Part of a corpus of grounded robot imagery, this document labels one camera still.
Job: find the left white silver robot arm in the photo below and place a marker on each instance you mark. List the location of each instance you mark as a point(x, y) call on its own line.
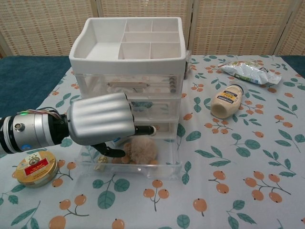
point(31, 131)

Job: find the white plastic drawer organizer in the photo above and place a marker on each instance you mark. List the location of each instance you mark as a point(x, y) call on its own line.
point(128, 63)

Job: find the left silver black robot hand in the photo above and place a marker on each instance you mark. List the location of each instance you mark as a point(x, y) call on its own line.
point(100, 119)

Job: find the teal cloth item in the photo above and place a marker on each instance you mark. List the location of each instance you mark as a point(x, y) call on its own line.
point(143, 105)

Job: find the beige fluffy pompom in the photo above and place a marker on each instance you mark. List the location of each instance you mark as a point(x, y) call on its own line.
point(143, 150)

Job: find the clear plastic container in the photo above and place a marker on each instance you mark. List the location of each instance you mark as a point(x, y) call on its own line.
point(147, 170)

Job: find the silver white snack bag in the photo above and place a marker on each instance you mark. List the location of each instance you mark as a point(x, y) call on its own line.
point(250, 71)

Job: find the mayonnaise squeeze bottle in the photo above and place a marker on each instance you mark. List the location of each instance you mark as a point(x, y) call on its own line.
point(226, 101)

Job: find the floral light blue tablecloth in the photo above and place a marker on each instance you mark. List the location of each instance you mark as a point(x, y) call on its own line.
point(214, 167)

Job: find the gold wrapped candy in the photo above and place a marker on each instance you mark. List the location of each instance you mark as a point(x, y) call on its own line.
point(100, 164)

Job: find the bamboo folding screen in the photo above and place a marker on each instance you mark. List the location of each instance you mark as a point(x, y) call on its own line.
point(47, 26)

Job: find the teal fabric table cover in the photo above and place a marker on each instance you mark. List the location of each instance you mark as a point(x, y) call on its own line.
point(28, 83)

